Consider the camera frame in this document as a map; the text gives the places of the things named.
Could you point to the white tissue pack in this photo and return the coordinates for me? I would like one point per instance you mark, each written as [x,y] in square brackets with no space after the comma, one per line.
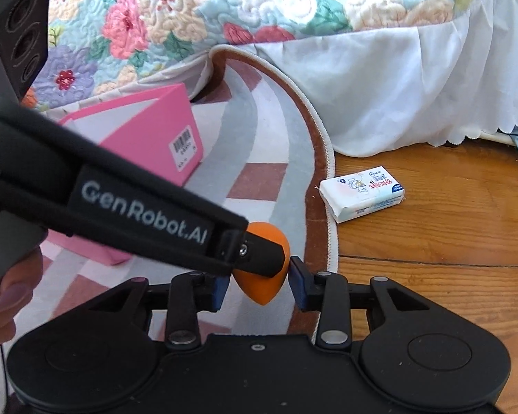
[362,198]

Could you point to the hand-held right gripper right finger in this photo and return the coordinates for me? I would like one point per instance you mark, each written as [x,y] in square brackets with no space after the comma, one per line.
[297,287]

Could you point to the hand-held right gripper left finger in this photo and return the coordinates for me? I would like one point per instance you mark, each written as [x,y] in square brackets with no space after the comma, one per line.
[221,293]

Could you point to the orange makeup sponge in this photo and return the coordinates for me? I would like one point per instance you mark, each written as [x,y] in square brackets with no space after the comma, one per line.
[259,291]

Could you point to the person's left hand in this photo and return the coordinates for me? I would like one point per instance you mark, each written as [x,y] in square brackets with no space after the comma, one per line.
[8,306]

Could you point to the floral quilted bed cover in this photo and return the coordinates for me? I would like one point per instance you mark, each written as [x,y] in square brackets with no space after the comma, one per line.
[393,86]

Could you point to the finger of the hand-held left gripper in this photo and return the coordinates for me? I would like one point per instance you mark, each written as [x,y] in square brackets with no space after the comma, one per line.
[155,220]

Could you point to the checkered round rug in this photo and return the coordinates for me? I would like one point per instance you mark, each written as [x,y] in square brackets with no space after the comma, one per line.
[276,146]

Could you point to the pink cardboard box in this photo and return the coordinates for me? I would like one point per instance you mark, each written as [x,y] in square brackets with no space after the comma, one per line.
[168,129]

